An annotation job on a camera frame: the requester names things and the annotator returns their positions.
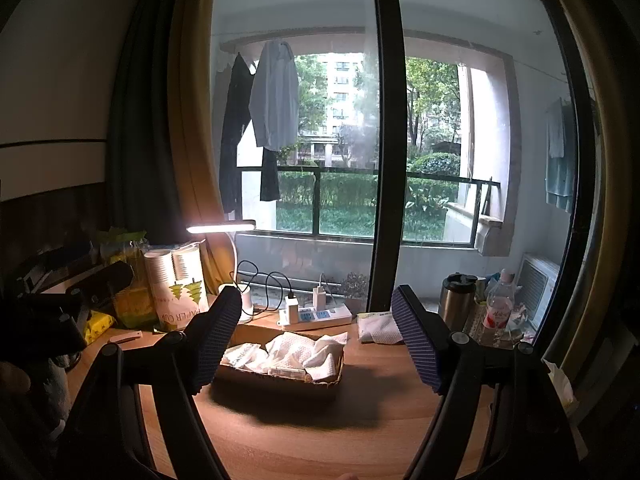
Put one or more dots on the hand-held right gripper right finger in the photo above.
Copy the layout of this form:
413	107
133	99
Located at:
417	340

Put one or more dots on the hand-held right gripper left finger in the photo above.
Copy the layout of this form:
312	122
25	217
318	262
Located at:
220	335

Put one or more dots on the clear bag of cotton pads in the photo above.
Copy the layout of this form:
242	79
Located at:
245	357

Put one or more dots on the white dotted cloth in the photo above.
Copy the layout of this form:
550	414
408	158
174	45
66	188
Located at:
292	350

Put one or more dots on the cardboard box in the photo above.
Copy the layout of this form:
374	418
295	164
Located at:
275	387

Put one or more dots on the person's left forearm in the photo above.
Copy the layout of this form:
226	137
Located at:
50	400

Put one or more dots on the white plastic bag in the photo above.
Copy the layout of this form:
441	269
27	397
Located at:
380	331

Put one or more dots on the yellow green flat packet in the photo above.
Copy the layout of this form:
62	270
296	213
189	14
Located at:
372	316

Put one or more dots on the steel thermos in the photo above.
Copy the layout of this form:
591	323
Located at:
455	305

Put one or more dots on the small yellow packet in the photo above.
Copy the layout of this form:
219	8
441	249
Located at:
97	325

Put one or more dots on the paper cup packet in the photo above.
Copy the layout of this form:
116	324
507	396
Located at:
175	300

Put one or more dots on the potted plant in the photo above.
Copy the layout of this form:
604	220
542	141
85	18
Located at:
355	287

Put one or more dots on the small white stick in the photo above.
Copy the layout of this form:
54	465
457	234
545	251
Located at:
125	337

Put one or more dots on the clear water bottle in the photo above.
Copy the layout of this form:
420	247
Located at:
500	302

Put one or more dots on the white power strip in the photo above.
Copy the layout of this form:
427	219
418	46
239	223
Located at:
325	316

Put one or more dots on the white desk lamp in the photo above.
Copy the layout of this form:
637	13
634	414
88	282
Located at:
220	227

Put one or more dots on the white air conditioner unit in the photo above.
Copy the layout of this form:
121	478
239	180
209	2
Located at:
537	285

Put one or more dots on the black hanging trousers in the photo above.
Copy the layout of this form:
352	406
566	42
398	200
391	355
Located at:
270	175

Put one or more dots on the yellow curtain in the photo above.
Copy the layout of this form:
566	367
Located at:
195	160

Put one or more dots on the balcony railing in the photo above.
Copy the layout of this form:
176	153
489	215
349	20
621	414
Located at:
350	174

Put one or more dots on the dark grey curtain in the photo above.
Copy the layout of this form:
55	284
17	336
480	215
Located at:
140	135

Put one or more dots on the black hanging coat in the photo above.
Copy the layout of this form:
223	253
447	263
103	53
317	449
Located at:
235	135

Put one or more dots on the pale blue hanging clothes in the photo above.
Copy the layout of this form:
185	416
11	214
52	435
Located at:
557	160

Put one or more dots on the light blue hanging shirt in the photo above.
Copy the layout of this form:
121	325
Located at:
275	95

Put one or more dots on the black window frame post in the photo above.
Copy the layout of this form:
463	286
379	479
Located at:
387	160

